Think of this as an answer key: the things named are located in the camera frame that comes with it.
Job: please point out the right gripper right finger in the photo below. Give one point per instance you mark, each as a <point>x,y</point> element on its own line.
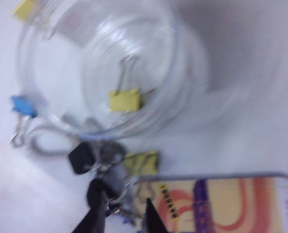
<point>155,221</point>

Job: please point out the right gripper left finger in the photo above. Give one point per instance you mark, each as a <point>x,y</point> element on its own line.
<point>93,221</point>

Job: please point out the purple orange card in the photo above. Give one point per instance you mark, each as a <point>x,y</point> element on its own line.
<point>219,206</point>

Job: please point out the white desk riser board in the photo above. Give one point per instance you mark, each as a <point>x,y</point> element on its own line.
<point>243,121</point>

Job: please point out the blue binder clip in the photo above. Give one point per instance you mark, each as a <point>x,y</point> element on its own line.
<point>21,106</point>

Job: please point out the clear plastic jar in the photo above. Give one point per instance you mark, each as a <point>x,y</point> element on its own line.
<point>61,72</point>

